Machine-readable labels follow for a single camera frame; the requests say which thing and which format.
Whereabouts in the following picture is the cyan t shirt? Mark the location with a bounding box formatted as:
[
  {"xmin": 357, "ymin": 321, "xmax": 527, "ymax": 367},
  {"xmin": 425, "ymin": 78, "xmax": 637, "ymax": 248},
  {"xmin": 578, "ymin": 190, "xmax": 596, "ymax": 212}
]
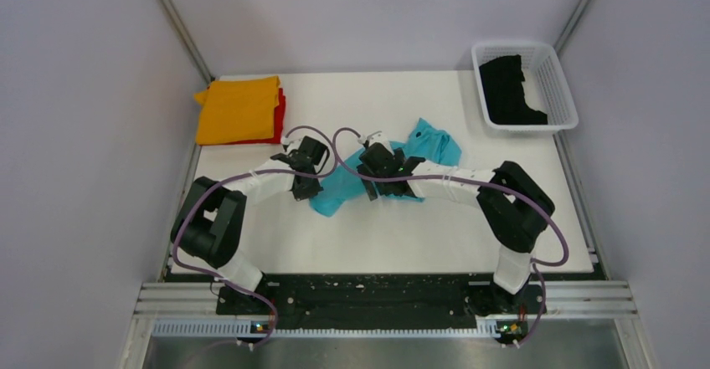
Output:
[{"xmin": 309, "ymin": 118, "xmax": 462, "ymax": 218}]

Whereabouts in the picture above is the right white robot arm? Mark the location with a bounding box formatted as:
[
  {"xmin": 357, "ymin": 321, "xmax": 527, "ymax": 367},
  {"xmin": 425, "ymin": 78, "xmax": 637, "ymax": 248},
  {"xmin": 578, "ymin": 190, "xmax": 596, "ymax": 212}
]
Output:
[{"xmin": 357, "ymin": 132, "xmax": 555, "ymax": 316}]

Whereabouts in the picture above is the folded orange t shirt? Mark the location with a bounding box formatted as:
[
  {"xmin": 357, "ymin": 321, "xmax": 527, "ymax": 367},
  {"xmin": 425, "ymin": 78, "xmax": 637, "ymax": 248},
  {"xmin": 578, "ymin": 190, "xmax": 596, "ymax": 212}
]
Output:
[{"xmin": 193, "ymin": 76, "xmax": 281, "ymax": 146}]

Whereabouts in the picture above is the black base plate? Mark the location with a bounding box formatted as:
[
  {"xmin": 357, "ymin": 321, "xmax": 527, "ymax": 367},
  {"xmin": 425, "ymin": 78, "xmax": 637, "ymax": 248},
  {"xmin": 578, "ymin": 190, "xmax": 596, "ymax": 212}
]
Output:
[{"xmin": 216, "ymin": 274, "xmax": 542, "ymax": 331}]

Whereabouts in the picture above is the aluminium frame rail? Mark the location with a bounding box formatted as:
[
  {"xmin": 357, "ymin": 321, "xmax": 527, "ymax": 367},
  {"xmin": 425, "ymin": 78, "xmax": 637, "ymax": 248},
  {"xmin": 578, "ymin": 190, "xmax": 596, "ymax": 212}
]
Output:
[{"xmin": 134, "ymin": 280, "xmax": 639, "ymax": 320}]

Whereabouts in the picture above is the folded red t shirt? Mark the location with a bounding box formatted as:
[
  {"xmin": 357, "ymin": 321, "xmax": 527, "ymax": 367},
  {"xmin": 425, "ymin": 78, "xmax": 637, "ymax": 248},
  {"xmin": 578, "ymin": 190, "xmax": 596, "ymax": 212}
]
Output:
[{"xmin": 230, "ymin": 88, "xmax": 286, "ymax": 145}]

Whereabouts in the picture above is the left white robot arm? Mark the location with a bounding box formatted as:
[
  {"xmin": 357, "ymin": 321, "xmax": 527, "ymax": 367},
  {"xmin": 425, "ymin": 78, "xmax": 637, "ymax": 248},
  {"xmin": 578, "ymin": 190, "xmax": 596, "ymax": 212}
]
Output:
[{"xmin": 170, "ymin": 136, "xmax": 337, "ymax": 317}]

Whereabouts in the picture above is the left aluminium corner post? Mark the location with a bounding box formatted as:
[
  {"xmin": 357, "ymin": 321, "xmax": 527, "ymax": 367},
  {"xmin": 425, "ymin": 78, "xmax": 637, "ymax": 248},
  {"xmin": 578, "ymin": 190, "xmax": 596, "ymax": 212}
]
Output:
[{"xmin": 156, "ymin": 0, "xmax": 214, "ymax": 84}]

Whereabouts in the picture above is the black t shirt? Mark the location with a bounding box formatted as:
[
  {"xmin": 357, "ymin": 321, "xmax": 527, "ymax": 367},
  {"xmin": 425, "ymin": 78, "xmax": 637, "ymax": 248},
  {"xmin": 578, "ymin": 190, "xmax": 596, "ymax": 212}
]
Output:
[{"xmin": 479, "ymin": 54, "xmax": 548, "ymax": 126}]

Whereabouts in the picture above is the white slotted cable duct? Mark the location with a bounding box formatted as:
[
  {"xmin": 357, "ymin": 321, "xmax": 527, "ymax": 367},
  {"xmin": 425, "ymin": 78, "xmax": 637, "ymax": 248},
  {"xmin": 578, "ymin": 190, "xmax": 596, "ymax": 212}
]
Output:
[{"xmin": 152, "ymin": 316, "xmax": 501, "ymax": 339}]

